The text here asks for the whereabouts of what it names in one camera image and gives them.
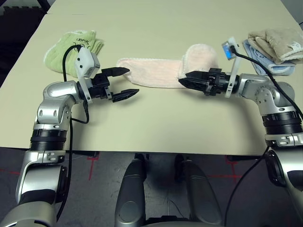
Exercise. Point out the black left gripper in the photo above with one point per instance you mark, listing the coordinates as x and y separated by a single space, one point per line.
99 86

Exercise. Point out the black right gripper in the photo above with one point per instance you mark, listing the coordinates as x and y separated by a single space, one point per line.
219 82

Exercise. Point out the pink ribbed towel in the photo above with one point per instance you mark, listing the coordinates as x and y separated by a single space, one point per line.
161 71

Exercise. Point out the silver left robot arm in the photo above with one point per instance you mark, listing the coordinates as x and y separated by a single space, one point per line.
49 113

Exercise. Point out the light blue folded towel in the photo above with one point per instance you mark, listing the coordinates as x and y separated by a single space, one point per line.
262 63

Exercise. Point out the green folded towel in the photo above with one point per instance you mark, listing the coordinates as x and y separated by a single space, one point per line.
56 59

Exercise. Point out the beige folded towel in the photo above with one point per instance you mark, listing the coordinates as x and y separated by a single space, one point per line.
277 42

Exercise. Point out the grey left robot leg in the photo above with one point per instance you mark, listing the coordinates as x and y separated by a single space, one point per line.
131 189

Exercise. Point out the grey robot leg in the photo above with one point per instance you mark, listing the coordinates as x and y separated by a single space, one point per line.
131 189
201 194

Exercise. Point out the dark framed side table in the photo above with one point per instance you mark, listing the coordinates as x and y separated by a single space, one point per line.
47 4

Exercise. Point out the grey right robot leg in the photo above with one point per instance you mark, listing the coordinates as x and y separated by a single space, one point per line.
201 194

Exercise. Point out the black foam floor mat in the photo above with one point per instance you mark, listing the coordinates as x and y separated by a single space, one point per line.
16 35

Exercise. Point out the grey robot waist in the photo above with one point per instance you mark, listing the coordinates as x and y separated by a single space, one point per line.
182 223

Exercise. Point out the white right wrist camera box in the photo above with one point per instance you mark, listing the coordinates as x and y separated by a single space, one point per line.
234 71

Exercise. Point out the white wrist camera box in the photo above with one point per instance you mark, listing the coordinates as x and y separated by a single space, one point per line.
85 61
234 71

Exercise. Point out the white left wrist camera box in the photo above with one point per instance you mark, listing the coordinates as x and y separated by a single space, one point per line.
85 61

